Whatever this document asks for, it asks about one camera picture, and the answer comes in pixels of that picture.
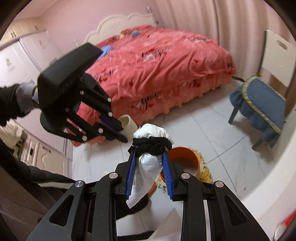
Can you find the white wardrobe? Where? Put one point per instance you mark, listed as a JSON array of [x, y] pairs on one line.
[[26, 51]]

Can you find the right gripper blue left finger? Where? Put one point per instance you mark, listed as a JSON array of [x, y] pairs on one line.
[[131, 164]]

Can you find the pink curtain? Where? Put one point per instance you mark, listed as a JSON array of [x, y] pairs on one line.
[[237, 25]]

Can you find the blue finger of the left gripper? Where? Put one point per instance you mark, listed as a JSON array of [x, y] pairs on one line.
[[112, 135], [111, 122]]

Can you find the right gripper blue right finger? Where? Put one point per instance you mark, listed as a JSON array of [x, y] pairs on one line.
[[168, 176]]

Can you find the white headboard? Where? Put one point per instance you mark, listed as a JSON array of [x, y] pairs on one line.
[[115, 24]]

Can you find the roll of tape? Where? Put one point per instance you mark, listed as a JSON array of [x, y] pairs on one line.
[[128, 125]]

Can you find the white folding chair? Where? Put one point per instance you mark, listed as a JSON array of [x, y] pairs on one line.
[[277, 64]]

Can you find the orange trash bin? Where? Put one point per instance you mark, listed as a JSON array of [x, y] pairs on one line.
[[159, 183]]

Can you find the left hand in glove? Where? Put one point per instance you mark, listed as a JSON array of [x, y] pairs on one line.
[[18, 100]]

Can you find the red bed cover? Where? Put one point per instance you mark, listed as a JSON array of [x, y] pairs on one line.
[[150, 70]]

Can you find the white tissue with black scrunchie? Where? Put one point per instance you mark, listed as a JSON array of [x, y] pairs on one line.
[[149, 142]]

